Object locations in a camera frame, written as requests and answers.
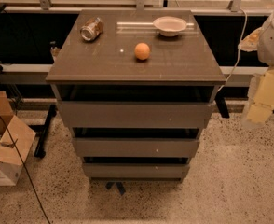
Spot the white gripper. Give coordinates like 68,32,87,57
238,27,274,124

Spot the grey top drawer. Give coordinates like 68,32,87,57
58,101,212,129

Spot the grey drawer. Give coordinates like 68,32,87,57
72,138,199,158
82,163,189,179
58,101,212,129

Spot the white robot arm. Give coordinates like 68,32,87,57
239,11,274,129

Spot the grey drawer cabinet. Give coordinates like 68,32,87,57
45,8,226,184

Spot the grey middle drawer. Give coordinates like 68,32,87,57
72,138,199,158

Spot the grey bottom drawer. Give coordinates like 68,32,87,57
82,163,189,179

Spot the open cardboard box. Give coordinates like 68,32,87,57
0,116,35,186

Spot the black table leg right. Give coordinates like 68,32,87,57
215,93,229,119

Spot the black table leg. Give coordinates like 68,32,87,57
34,105,57,159
215,93,229,119

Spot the white bowl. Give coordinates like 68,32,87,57
153,16,187,37

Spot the orange fruit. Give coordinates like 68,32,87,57
134,43,150,61

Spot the lying soda can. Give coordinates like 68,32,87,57
80,17,104,42

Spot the blue tape cross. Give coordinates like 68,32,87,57
105,181,127,197

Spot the black table leg left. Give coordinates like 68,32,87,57
34,105,57,159

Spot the white hanging cable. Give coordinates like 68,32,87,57
216,8,249,93

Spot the black floor cable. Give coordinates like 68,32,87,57
0,96,52,224

